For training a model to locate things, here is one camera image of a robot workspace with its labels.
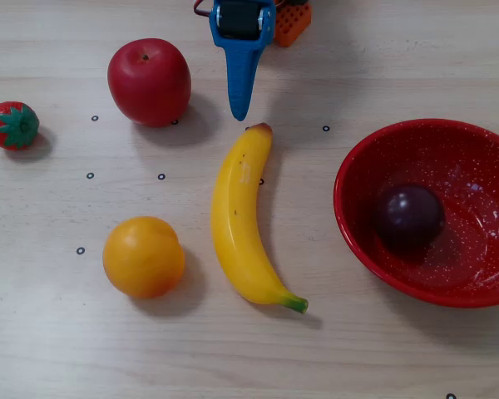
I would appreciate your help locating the red speckled bowl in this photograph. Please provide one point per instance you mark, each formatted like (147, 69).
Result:
(474, 249)

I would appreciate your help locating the dark purple plum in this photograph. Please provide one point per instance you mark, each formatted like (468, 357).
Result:
(409, 218)

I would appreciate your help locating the red apple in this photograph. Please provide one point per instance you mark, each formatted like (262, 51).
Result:
(149, 83)

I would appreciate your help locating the blue gripper black motor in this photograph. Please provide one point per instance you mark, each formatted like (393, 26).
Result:
(239, 46)

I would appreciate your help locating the orange robot base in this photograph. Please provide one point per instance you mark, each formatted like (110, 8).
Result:
(293, 26)

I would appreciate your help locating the red strawberry green leaves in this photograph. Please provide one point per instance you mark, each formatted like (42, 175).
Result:
(12, 126)

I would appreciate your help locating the orange fruit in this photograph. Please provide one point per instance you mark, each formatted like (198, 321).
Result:
(143, 257)

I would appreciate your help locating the yellow banana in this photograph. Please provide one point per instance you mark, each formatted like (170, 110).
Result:
(237, 216)

